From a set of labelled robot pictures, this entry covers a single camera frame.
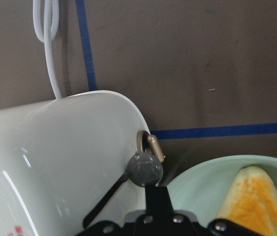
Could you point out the toasted bread on plate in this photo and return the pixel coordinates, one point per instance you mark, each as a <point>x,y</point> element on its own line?
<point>251,201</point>

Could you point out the white toaster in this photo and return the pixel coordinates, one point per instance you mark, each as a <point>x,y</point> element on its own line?
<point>58,159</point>

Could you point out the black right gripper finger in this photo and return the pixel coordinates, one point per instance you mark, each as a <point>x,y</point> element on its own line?
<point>158,200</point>

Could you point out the green plate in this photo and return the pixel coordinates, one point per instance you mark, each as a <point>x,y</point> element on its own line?
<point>202,188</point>

